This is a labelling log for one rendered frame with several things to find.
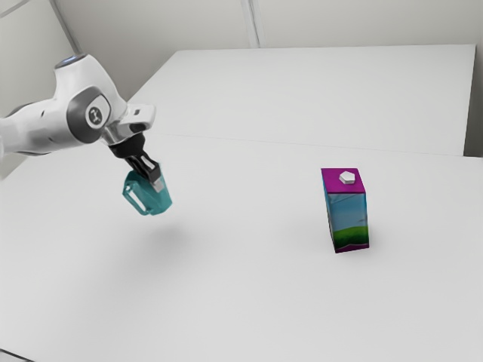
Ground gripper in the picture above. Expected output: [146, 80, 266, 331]
[108, 134, 165, 193]

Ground teal faceted mug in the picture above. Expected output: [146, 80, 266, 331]
[121, 162, 174, 217]

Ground purple landscape print carton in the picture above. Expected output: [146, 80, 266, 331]
[321, 167, 370, 254]

